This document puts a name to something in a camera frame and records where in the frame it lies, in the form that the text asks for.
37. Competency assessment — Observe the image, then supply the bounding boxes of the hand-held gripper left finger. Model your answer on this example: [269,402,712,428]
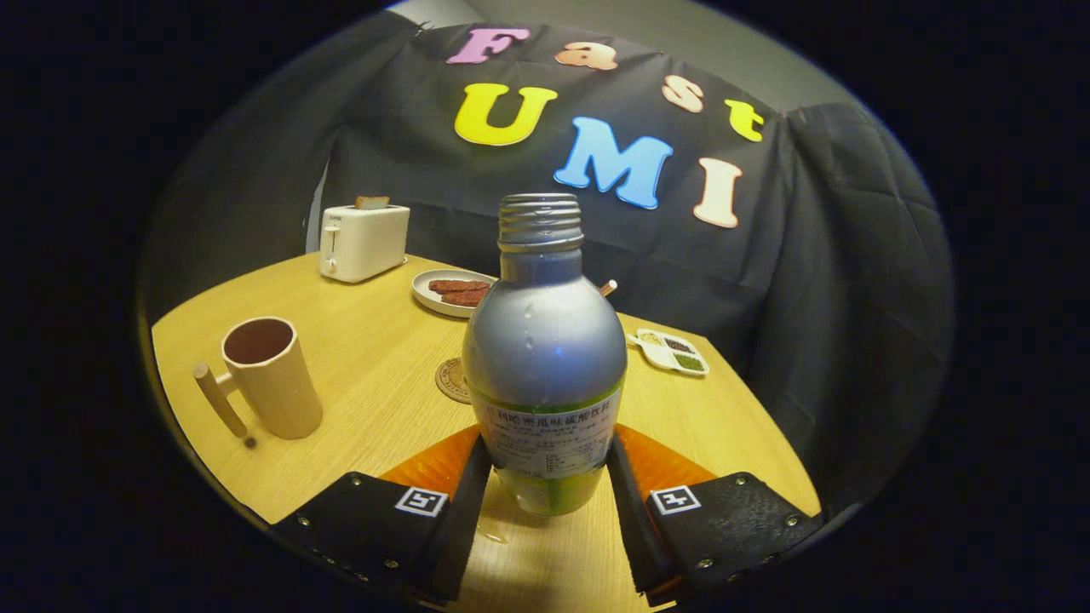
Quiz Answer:
[271,424,493,607]

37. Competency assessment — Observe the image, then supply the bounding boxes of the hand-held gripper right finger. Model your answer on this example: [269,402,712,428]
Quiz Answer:
[606,423,825,607]

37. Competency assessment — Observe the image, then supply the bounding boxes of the round cork coaster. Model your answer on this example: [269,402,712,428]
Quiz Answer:
[435,357,473,405]

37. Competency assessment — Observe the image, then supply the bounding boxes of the silver juice bottle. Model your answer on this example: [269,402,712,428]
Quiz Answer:
[462,193,628,518]

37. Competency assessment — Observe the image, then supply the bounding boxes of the beige cup with wooden handle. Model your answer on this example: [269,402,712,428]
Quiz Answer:
[192,317,324,441]

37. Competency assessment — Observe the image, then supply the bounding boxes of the wooden table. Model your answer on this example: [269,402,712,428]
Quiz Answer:
[152,251,823,613]

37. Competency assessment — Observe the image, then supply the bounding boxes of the white divided seasoning dish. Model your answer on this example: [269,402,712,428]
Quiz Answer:
[627,329,710,378]

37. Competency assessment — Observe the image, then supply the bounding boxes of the white plate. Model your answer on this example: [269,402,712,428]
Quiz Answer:
[411,269,499,319]

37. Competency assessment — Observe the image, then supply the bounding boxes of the white toaster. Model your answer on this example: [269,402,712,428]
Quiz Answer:
[318,198,411,284]

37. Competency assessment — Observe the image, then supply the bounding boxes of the black backdrop cloth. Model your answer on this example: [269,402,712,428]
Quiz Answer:
[141,9,955,512]

